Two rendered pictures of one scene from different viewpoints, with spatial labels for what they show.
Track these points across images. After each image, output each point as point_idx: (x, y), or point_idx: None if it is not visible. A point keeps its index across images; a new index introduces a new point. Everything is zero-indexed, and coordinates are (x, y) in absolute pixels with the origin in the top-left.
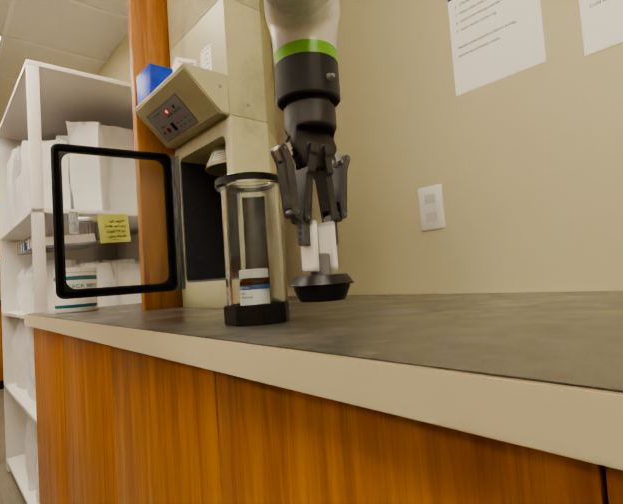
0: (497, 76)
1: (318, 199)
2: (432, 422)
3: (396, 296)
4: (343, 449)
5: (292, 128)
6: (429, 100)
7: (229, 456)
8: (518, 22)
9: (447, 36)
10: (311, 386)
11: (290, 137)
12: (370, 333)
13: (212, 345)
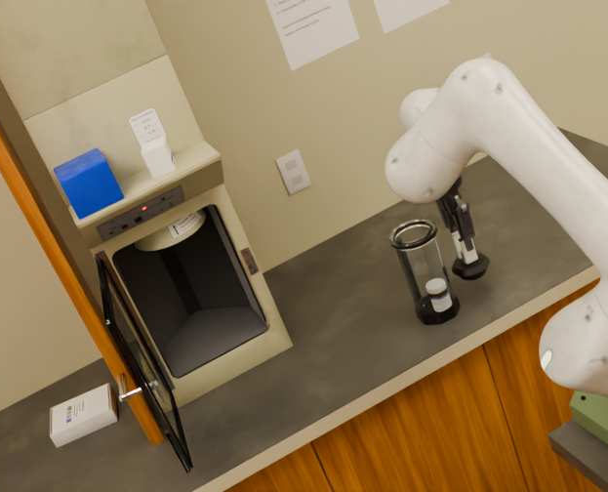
0: (325, 51)
1: (449, 221)
2: None
3: (316, 260)
4: None
5: (456, 190)
6: (263, 77)
7: (502, 369)
8: (332, 8)
9: (267, 17)
10: (572, 289)
11: (454, 195)
12: (536, 266)
13: (505, 318)
